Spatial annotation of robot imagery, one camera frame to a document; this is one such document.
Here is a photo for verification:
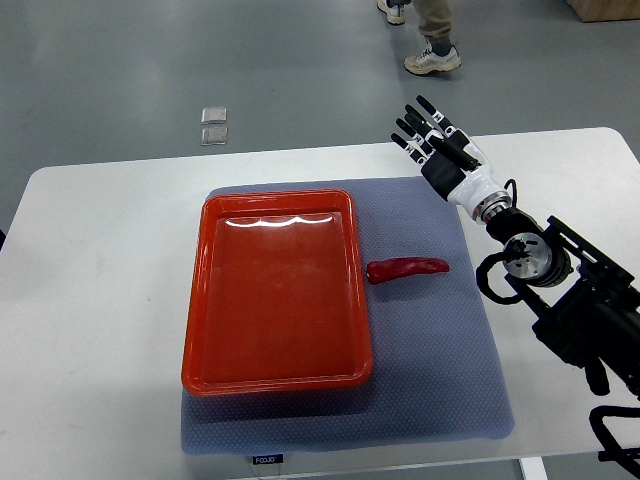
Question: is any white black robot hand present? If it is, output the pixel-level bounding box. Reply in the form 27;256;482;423
390;95;511;221

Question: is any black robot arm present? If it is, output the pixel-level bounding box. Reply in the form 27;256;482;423
391;96;639;396

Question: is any red pepper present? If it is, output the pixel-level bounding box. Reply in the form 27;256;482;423
366;257;450;285

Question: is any red plastic tray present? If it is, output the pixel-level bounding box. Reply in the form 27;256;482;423
181;189;373;397

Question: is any white sneaker near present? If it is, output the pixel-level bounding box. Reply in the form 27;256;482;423
404;44;461;76

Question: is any white sneaker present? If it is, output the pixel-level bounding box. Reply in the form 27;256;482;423
404;44;461;76
376;0;405;26

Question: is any beige trouser leg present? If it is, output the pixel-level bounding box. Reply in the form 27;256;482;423
413;0;453;42

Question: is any white sneaker far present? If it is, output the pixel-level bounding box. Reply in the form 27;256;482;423
376;0;405;26

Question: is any cardboard box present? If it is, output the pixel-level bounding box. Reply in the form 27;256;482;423
567;0;639;23

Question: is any upper metal floor plate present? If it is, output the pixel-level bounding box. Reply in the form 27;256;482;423
201;106;227;125

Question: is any blue-grey table mat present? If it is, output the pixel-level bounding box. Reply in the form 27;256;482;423
181;177;514;456

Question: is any white table leg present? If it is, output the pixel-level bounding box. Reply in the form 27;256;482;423
518;457;548;480

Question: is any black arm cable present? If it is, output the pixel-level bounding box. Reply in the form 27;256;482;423
588;405;640;474

